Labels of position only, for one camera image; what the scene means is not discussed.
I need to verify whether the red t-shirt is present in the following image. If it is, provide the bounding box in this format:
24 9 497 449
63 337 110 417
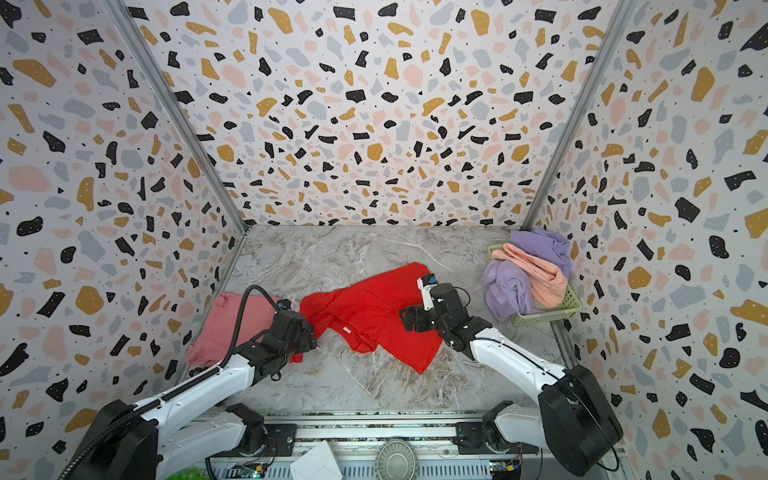
299 263 443 374

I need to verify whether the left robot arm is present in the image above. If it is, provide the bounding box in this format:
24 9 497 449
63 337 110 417
59 310 316 479

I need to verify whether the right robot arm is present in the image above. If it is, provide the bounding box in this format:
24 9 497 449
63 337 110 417
400 274 623 477

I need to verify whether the purple t-shirt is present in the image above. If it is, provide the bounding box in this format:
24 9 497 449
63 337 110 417
481 227 572 321

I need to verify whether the folded pink t-shirt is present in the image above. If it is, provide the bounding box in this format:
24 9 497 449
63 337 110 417
186 292 275 367

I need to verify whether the peach t-shirt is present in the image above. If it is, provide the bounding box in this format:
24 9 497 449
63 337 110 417
491 243 568 309

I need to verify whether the green plastic basket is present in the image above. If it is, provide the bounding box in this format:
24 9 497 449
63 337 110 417
481 244 582 326

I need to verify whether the white paper sheet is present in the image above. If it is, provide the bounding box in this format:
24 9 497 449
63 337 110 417
290 441 343 480

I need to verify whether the small electronics board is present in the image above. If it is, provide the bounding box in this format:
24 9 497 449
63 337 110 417
230 462 269 479

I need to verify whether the green artificial grass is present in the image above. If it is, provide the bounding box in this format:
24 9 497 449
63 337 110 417
166 468 209 480

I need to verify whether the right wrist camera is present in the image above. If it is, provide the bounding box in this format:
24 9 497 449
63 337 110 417
417 273 438 311

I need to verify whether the black corrugated cable hose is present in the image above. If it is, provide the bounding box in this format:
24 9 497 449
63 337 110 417
56 284 283 480

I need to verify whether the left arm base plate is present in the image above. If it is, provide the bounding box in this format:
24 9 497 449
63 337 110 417
214 423 298 459

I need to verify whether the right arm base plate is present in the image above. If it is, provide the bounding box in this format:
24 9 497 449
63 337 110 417
452 422 539 455

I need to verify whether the aluminium frame rail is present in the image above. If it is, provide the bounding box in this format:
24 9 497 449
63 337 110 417
113 410 631 480

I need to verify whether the right aluminium corner post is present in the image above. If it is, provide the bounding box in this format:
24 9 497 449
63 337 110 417
520 0 637 230

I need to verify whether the aluminium corner post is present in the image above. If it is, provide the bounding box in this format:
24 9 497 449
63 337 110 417
103 1 248 235
520 0 637 230

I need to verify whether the left aluminium corner post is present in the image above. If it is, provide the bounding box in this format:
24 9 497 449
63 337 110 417
103 1 248 235

